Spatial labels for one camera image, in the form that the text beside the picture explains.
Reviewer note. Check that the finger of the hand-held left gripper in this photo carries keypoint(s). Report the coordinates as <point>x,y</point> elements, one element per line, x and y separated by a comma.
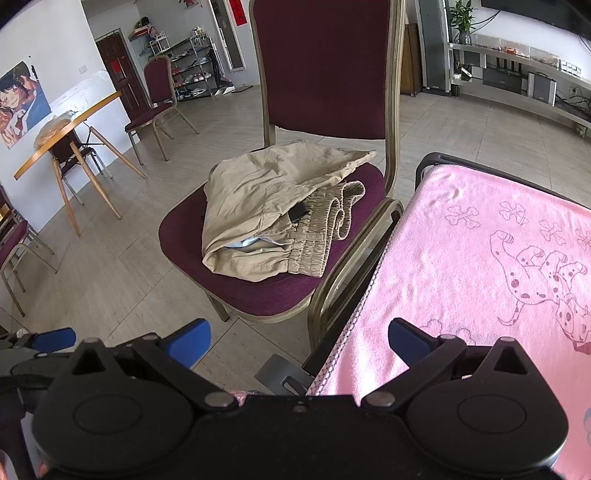
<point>53,339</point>

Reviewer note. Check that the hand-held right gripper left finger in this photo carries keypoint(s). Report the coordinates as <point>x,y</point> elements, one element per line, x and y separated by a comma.
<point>191,341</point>

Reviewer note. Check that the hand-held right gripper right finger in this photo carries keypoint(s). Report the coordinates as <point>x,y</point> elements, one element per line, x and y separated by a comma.
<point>406,339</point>

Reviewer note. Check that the beige pants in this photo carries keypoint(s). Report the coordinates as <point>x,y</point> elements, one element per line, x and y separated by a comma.
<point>249,198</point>

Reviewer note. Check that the pink dog-print blanket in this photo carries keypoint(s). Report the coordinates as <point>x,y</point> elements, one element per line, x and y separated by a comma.
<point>438,277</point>

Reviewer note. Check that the maroon padded banquet chair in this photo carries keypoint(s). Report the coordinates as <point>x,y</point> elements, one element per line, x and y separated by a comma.
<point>323,69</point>
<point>11,240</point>
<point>157,87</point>

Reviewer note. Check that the black folding chair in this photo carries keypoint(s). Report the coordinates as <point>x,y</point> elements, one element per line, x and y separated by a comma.
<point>74,157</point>

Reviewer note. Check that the clear plastic bag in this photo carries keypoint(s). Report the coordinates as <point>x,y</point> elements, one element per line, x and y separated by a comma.
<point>55,127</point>

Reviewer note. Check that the wooden table with slanted legs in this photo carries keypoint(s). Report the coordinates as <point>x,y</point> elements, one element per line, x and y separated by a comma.
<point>69,124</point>

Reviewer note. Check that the metal shoe rack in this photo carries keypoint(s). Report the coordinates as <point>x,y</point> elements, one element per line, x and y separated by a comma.
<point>194,69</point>

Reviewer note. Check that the brown door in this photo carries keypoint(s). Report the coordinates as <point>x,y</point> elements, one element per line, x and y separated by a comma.
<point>117,69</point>

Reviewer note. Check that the black media box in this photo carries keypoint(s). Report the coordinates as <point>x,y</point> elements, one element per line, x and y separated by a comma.
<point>502,78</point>

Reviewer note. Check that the brown wooden cabinet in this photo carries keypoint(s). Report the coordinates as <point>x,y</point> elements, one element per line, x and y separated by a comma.
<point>410,60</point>

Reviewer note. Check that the silver speaker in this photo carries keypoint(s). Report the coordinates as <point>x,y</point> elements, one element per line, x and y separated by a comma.
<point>541,87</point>

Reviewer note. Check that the grey tower air conditioner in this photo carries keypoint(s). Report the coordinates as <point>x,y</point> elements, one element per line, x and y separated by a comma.
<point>434,46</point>

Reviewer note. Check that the long grey television stand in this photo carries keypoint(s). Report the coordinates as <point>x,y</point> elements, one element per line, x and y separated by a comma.
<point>517,55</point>

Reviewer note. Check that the green potted plant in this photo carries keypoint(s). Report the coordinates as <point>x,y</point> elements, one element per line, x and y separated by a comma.
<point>463,18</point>

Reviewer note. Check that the black television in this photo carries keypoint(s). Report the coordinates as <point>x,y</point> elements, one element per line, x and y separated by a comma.
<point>531,9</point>

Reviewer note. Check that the cartoon wall poster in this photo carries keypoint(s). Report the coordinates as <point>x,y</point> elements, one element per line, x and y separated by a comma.
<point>21,106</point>

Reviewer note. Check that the white wall shelf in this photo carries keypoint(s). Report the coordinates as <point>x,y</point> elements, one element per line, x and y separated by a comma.
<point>147,34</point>

